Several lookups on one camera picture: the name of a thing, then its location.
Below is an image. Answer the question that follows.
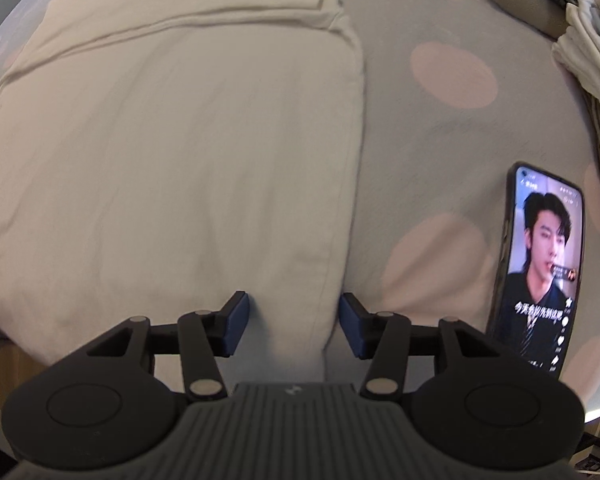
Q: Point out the black smartphone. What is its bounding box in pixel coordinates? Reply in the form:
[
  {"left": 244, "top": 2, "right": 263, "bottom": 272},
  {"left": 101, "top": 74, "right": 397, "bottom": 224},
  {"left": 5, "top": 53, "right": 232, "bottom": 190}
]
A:
[{"left": 485, "top": 161, "right": 586, "bottom": 382}]

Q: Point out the grey pink-dotted bedsheet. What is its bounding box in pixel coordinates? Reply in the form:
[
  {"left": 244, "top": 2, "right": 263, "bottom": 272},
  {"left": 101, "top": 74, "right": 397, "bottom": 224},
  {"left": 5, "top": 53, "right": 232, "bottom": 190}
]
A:
[{"left": 0, "top": 0, "right": 600, "bottom": 423}]

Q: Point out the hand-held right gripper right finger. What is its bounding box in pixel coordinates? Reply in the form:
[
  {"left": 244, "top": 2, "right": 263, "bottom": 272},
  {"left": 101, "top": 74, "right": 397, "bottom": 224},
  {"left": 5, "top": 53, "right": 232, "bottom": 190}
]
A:
[{"left": 339, "top": 291, "right": 510, "bottom": 402}]

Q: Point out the white t-shirt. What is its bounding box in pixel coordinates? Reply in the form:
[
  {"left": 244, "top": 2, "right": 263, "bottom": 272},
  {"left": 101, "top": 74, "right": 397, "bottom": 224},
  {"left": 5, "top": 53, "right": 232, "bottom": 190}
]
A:
[{"left": 0, "top": 0, "right": 381, "bottom": 368}]

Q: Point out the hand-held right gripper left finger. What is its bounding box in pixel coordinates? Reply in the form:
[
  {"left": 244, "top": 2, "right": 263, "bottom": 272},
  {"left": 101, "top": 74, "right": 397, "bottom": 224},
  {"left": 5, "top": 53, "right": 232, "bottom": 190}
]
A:
[{"left": 87, "top": 290, "right": 251, "bottom": 403}]

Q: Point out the stack of folded white clothes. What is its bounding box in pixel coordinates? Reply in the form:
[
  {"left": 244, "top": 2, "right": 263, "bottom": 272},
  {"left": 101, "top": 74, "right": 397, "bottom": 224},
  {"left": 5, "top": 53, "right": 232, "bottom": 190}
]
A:
[{"left": 551, "top": 0, "right": 600, "bottom": 113}]

